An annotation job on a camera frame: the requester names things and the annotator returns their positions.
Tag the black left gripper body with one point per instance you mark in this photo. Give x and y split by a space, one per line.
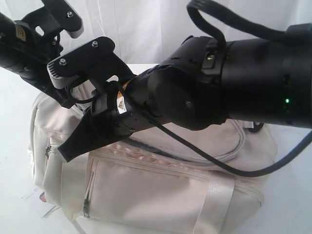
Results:
26 53

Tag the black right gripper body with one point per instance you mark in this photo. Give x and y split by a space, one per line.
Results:
120 112

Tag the cream duffel bag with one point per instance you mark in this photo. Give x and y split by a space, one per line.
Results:
149 181

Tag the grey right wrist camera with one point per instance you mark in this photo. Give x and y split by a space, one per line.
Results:
95 61

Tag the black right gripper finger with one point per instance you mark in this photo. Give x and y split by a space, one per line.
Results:
87 136

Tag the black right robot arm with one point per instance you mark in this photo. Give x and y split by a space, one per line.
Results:
254 80

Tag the white backdrop curtain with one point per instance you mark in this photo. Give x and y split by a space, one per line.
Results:
148 31

